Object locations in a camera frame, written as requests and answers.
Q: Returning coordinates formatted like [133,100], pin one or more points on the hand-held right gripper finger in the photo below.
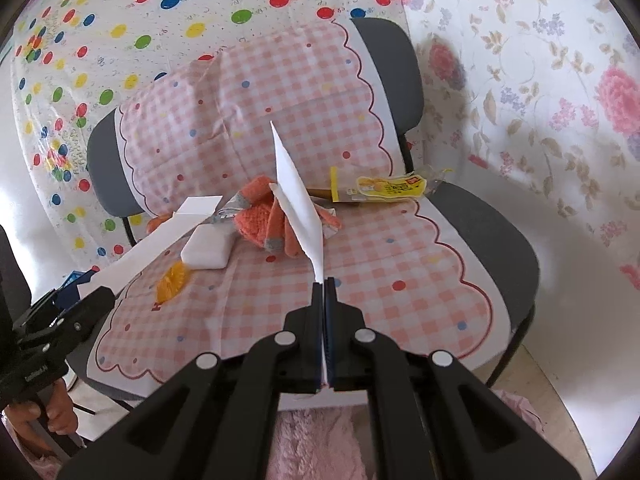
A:
[331,325]
[318,325]

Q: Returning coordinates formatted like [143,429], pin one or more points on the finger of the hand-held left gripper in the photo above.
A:
[40,307]
[82,317]

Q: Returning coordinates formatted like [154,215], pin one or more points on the long white paper strip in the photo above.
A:
[150,250]

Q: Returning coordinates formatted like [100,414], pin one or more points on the brown pointed strip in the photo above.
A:
[320,193]

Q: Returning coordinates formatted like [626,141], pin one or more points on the white paper sheet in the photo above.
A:
[295,185]

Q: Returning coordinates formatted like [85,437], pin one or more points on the person's left hand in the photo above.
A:
[57,410]

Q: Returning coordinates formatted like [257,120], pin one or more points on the pink fluffy rug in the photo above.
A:
[310,440]

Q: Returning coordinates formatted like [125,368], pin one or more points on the orange knitted glove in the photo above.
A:
[257,212]
[159,222]

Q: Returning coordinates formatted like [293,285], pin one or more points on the white rectangular block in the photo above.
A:
[207,247]

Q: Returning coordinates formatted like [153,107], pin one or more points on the yellow snack packet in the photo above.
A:
[390,187]

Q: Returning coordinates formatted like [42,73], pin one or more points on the grey office chair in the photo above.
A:
[480,225]

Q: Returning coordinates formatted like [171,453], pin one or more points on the pink checked cloth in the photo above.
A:
[280,90]

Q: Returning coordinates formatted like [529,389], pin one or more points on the polka dot cloth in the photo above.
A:
[150,10]

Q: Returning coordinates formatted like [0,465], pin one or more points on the floral backdrop cloth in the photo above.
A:
[525,60]

